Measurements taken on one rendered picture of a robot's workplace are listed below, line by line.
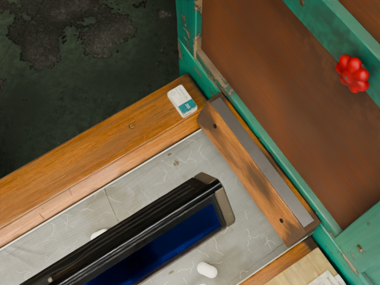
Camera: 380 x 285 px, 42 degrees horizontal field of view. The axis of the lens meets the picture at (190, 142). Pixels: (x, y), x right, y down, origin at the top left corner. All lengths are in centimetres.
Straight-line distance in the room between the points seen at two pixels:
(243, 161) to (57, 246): 39
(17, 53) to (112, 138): 117
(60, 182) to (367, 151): 59
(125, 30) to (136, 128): 111
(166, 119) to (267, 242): 32
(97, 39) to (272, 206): 135
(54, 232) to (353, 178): 57
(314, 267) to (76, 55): 140
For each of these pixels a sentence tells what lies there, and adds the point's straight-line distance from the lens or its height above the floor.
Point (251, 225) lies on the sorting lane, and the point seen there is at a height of 74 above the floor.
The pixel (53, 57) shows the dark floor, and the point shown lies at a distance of 208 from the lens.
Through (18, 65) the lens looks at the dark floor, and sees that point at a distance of 210.
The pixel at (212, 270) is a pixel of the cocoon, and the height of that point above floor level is 76.
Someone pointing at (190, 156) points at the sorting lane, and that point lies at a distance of 101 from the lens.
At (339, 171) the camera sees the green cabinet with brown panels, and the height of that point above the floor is 101.
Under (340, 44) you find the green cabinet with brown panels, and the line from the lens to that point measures 56.
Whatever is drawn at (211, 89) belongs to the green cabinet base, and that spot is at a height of 81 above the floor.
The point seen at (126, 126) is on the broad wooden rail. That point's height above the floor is 76.
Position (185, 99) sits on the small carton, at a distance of 102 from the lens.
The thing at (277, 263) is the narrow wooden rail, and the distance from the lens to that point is 94.
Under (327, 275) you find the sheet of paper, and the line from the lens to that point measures 94.
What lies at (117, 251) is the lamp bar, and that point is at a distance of 59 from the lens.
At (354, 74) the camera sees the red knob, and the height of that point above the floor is 125.
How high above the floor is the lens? 168
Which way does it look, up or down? 67 degrees down
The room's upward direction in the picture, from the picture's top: 1 degrees counter-clockwise
